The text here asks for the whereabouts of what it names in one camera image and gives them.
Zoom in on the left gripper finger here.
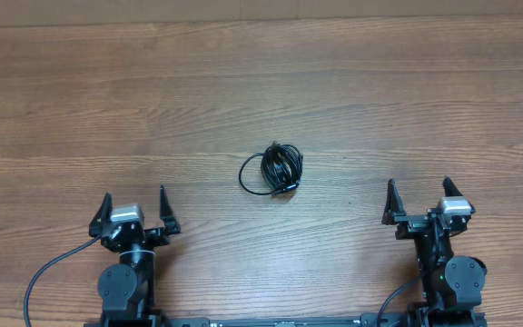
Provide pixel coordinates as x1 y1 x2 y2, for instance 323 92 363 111
88 193 113 237
159 185 181 235

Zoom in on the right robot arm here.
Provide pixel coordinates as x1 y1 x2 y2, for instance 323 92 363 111
376 177 488 327

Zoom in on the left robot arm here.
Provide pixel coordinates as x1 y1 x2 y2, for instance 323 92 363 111
89 186 181 327

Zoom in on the black USB cable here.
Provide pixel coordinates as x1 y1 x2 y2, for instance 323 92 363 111
238 140 305 198

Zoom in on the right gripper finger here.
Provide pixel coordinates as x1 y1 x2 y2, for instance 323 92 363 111
442 176 462 197
381 179 406 225

